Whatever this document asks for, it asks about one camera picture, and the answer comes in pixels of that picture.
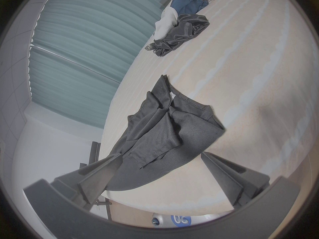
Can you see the grey bedside table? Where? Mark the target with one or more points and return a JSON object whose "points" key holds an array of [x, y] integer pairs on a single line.
{"points": [[165, 0]]}

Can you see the black T-shirt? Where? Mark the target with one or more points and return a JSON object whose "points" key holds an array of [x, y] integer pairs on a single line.
{"points": [[174, 143]]}

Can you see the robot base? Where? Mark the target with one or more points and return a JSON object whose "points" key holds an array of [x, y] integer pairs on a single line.
{"points": [[179, 219]]}

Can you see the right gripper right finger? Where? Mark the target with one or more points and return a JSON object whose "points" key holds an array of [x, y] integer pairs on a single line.
{"points": [[231, 180]]}

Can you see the bed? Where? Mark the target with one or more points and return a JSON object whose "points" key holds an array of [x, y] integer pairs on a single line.
{"points": [[249, 83]]}

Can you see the blue-green curtain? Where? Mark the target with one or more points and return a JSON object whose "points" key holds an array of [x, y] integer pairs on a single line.
{"points": [[99, 21], [74, 88]]}

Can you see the pile of clothes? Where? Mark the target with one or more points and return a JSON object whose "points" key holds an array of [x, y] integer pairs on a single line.
{"points": [[184, 4]]}

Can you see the black satin garment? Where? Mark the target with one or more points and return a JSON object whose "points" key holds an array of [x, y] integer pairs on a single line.
{"points": [[179, 33]]}

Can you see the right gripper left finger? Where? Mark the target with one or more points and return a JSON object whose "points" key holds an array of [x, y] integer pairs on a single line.
{"points": [[94, 180]]}

